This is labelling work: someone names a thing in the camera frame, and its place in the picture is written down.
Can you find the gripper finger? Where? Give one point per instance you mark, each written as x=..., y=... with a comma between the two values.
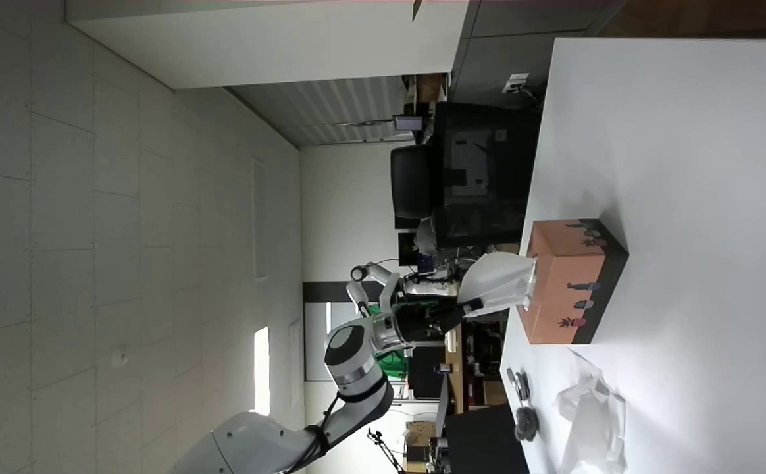
x=462, y=309

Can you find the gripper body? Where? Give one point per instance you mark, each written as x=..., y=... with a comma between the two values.
x=419, y=322

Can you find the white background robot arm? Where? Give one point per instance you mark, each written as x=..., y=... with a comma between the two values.
x=373, y=280

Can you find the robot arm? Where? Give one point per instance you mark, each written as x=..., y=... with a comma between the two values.
x=357, y=368

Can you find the orange tissue box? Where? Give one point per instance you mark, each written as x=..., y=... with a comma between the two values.
x=567, y=289

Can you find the cardboard box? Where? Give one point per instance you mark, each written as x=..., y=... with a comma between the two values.
x=422, y=440

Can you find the crumpled white napkin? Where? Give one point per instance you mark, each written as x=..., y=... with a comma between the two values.
x=593, y=421

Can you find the green cloth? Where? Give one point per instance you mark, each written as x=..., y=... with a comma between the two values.
x=391, y=362

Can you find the monitor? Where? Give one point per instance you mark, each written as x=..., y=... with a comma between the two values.
x=408, y=249

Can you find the black clip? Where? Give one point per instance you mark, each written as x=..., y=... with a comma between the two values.
x=520, y=385

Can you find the black round object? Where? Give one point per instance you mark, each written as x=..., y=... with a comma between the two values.
x=526, y=423

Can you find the black office chair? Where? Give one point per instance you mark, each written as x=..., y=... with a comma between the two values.
x=475, y=171

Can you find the ceiling light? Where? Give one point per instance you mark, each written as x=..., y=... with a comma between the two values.
x=262, y=372

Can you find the small screen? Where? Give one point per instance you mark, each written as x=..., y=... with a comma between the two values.
x=408, y=122

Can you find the window blinds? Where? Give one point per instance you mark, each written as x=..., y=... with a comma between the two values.
x=330, y=108

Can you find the camera on tripod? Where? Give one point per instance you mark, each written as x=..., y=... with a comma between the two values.
x=386, y=451

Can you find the white wall socket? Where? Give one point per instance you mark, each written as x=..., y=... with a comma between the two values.
x=516, y=82

